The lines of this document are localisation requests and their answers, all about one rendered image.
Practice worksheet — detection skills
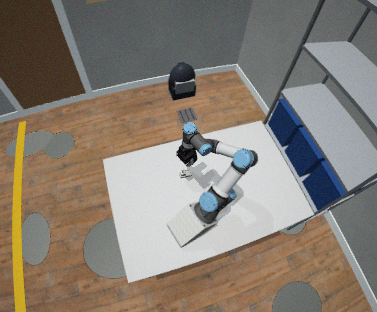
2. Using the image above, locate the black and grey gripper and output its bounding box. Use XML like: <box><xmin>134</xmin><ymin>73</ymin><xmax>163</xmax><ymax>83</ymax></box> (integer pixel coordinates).
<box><xmin>177</xmin><ymin>144</ymin><xmax>197</xmax><ymax>167</ymax></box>

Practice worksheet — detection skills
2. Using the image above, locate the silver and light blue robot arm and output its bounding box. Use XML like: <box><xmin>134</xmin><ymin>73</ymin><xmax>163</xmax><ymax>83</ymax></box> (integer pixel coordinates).
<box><xmin>182</xmin><ymin>122</ymin><xmax>258</xmax><ymax>224</ymax></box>

